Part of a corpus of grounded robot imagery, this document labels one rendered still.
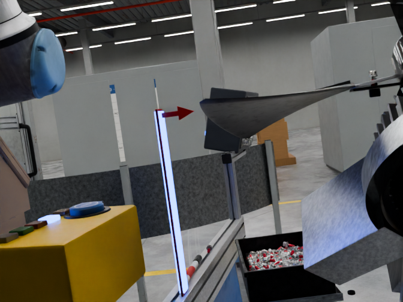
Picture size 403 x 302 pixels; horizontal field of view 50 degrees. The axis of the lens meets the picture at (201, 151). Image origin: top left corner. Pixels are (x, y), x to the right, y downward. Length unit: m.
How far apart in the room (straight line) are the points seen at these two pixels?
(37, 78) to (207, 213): 1.85
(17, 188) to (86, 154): 6.24
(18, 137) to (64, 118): 4.43
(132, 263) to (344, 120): 6.37
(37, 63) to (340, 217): 0.55
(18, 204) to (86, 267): 0.39
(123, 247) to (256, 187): 2.28
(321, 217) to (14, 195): 0.51
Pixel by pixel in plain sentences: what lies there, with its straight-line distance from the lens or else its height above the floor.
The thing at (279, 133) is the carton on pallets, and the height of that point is 0.64.
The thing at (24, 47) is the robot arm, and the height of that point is 1.33.
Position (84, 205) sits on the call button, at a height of 1.08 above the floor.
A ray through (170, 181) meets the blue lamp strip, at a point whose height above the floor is 1.06.
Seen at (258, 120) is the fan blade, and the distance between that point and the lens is 0.78.
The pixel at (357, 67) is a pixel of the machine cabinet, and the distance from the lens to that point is 6.89.
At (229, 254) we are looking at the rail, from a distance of 1.12.
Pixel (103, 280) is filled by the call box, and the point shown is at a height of 1.02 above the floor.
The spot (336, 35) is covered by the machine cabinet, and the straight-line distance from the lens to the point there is 6.88.
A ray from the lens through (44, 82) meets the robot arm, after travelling 0.82.
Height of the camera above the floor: 1.17
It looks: 4 degrees down
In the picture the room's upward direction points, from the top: 8 degrees counter-clockwise
